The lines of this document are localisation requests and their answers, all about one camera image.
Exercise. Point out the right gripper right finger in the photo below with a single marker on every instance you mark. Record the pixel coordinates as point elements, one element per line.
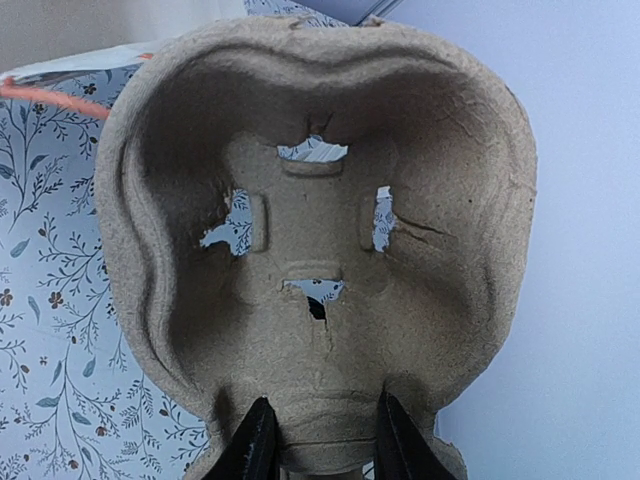
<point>401,453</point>

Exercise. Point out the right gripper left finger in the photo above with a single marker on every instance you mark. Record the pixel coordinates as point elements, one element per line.
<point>252,453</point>

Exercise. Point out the brown cardboard cup carrier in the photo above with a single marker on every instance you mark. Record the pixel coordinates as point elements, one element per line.
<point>315,215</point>

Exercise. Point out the white paper bag orange handles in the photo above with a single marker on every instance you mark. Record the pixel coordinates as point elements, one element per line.
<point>35,82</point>

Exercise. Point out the floral table mat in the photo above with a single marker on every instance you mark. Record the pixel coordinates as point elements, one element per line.
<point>74,402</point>

